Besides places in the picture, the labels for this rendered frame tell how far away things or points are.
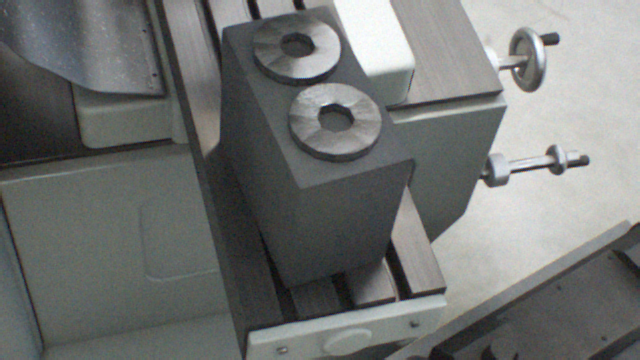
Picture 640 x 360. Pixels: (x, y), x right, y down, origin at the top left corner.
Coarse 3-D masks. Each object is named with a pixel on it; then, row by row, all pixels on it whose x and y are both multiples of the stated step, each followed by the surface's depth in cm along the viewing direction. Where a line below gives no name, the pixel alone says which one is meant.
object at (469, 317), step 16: (624, 224) 179; (592, 240) 176; (608, 240) 177; (560, 256) 174; (576, 256) 174; (544, 272) 171; (512, 288) 168; (528, 288) 169; (480, 304) 166; (496, 304) 166; (464, 320) 164; (432, 336) 161; (448, 336) 162; (400, 352) 159; (416, 352) 159
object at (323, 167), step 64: (256, 64) 96; (320, 64) 95; (256, 128) 96; (320, 128) 90; (384, 128) 93; (256, 192) 103; (320, 192) 89; (384, 192) 94; (320, 256) 99; (384, 256) 105
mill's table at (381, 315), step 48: (192, 0) 127; (240, 0) 128; (288, 0) 129; (192, 48) 122; (192, 96) 117; (192, 144) 119; (240, 192) 109; (240, 240) 105; (240, 288) 102; (288, 288) 105; (336, 288) 106; (384, 288) 104; (432, 288) 104; (240, 336) 104; (288, 336) 100; (336, 336) 103; (384, 336) 107
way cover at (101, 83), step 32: (0, 0) 116; (32, 0) 123; (64, 0) 129; (96, 0) 133; (128, 0) 136; (0, 32) 112; (32, 32) 119; (64, 32) 125; (96, 32) 129; (128, 32) 132; (96, 64) 126; (128, 64) 128; (160, 64) 130
